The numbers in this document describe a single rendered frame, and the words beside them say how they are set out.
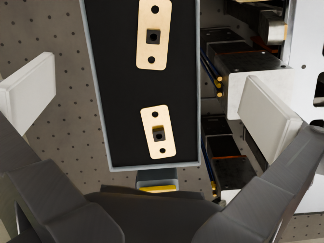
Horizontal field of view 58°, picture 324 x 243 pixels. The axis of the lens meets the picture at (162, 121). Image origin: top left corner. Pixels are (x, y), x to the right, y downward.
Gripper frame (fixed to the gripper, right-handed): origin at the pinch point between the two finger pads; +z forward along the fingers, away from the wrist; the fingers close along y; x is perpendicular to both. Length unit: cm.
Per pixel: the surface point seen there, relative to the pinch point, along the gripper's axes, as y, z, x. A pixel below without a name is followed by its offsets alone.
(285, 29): 19.3, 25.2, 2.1
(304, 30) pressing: 27.3, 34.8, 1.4
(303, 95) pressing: 31.2, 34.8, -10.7
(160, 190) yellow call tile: 4.0, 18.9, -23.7
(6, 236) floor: -85, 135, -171
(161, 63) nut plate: 1.7, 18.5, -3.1
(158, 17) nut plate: 0.6, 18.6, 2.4
